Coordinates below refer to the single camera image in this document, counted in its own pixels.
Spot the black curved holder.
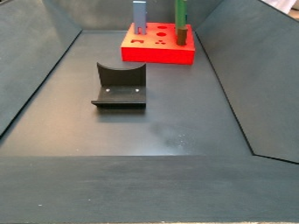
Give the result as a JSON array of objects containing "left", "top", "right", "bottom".
[{"left": 91, "top": 64, "right": 146, "bottom": 109}]

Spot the green star prism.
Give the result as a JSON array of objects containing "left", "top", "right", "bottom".
[{"left": 175, "top": 0, "right": 187, "bottom": 28}]

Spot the light blue block peg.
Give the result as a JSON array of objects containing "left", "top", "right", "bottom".
[{"left": 134, "top": 0, "right": 147, "bottom": 35}]

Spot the red shape sorting board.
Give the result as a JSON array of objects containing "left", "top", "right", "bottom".
[{"left": 120, "top": 23, "right": 195, "bottom": 65}]

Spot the brown cylinder peg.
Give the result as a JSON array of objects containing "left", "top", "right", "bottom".
[{"left": 176, "top": 26, "right": 188, "bottom": 46}]

